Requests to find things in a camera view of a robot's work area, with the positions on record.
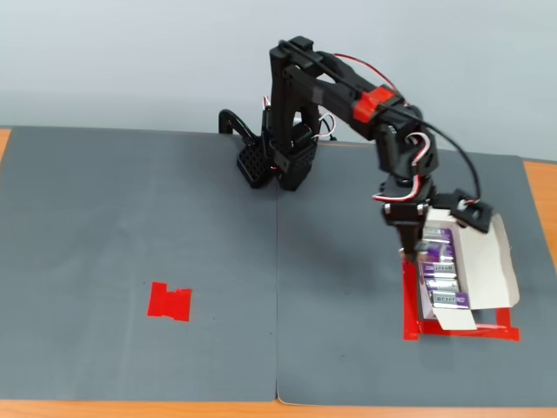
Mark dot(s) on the grey foam mat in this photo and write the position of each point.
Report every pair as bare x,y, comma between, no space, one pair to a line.
87,261
348,283

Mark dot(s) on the red tape patch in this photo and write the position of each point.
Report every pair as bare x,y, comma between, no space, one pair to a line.
167,302

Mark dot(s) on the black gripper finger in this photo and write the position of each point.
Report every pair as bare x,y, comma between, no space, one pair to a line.
411,239

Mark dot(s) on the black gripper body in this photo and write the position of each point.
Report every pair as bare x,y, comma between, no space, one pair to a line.
404,214

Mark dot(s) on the white cardboard box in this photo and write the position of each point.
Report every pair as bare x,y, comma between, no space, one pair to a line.
483,270

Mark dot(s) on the red tape frame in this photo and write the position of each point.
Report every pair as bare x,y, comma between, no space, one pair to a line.
411,313

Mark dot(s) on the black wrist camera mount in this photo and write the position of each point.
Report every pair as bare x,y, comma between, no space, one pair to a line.
476,215

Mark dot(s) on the black table clamp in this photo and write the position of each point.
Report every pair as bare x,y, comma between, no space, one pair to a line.
235,122

